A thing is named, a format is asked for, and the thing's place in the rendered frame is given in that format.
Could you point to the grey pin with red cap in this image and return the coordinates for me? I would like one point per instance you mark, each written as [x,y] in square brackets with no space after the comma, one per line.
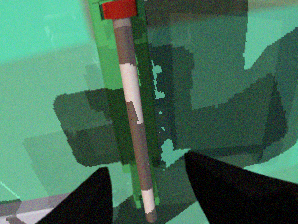
[120,11]

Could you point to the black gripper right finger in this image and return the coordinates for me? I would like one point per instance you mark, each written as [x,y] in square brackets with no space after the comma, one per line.
[228,194]

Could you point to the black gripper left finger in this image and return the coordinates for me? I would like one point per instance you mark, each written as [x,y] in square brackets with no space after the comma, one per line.
[89,203]

